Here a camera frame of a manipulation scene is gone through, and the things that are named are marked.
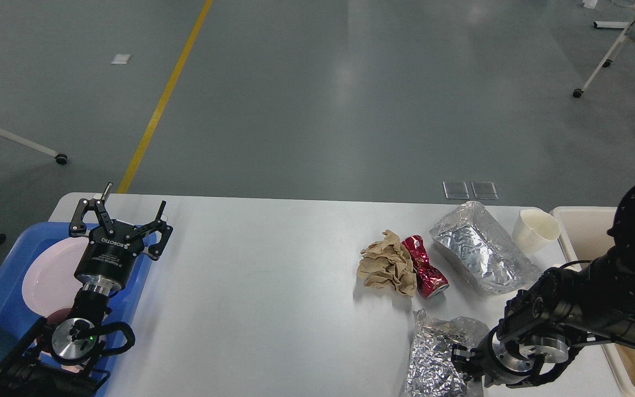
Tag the cream paper cup upper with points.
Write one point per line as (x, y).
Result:
(534, 229)

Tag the floor socket plate left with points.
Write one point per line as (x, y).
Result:
(456, 190)

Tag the pink plate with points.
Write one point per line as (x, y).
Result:
(49, 284)

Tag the crushed red can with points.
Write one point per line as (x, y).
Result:
(430, 281)

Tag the floor socket plate right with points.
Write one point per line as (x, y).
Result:
(484, 190)

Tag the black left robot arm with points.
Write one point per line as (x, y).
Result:
(26, 371)

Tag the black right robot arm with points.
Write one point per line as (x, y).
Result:
(546, 326)

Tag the crumpled brown paper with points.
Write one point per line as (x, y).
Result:
(387, 263)

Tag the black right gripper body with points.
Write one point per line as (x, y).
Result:
(534, 361)

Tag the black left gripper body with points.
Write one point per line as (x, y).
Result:
(108, 261)

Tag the blue plastic tray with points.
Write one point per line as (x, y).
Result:
(17, 318)

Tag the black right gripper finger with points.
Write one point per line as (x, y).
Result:
(461, 355)
(473, 375)

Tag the beige waste bin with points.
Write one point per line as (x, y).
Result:
(584, 237)

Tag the silver foil bag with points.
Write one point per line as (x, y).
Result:
(430, 371)
(482, 251)

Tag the floor socket plate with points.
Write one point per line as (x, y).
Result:
(484, 190)
(456, 190)

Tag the pink ribbed mug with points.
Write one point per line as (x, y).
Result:
(61, 341)

